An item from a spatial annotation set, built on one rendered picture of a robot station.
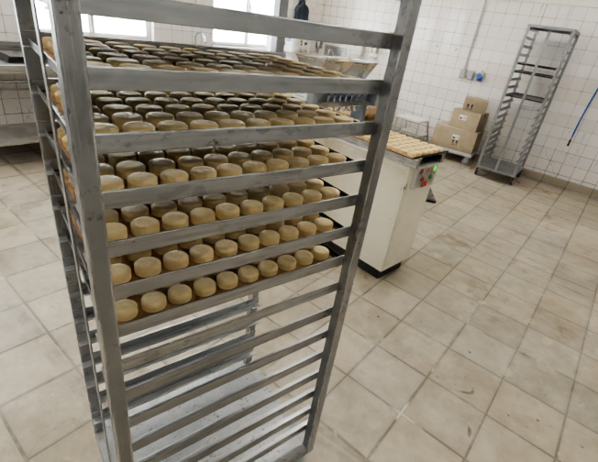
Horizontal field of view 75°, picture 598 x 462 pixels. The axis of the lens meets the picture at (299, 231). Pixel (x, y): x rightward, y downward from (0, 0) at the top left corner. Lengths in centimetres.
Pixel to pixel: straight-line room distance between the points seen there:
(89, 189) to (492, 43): 614
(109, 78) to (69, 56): 7
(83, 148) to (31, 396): 159
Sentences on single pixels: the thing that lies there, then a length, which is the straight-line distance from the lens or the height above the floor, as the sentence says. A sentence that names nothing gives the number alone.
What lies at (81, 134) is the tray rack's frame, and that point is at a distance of 60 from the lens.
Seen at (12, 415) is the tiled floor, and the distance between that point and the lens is 205.
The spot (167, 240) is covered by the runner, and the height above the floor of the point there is 114.
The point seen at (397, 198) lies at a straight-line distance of 250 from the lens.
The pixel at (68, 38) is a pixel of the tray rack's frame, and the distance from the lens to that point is 58.
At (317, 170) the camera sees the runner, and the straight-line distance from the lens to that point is 86.
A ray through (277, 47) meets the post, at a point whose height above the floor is 144.
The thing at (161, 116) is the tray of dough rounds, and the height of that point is 133.
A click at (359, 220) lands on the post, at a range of 99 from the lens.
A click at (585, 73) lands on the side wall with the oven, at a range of 626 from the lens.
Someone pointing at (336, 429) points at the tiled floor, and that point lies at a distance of 189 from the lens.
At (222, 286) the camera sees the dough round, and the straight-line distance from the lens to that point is 92.
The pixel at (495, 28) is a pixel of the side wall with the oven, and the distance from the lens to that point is 649.
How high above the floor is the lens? 152
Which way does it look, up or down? 28 degrees down
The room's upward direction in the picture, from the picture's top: 9 degrees clockwise
